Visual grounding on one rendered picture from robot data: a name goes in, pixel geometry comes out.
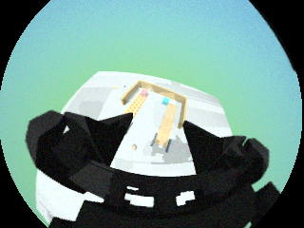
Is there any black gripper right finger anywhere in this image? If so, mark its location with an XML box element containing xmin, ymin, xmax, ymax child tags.
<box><xmin>183</xmin><ymin>121</ymin><xmax>247</xmax><ymax>174</ymax></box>

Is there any orange polka-dot strip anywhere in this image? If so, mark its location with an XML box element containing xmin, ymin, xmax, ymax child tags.
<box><xmin>123</xmin><ymin>103</ymin><xmax>140</xmax><ymax>117</ymax></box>

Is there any pale yellow flat strip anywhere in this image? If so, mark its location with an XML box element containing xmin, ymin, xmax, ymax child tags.
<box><xmin>155</xmin><ymin>117</ymin><xmax>174</xmax><ymax>148</ymax></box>

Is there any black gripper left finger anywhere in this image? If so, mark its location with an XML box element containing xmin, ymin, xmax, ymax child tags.
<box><xmin>64</xmin><ymin>111</ymin><xmax>133</xmax><ymax>167</ymax></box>

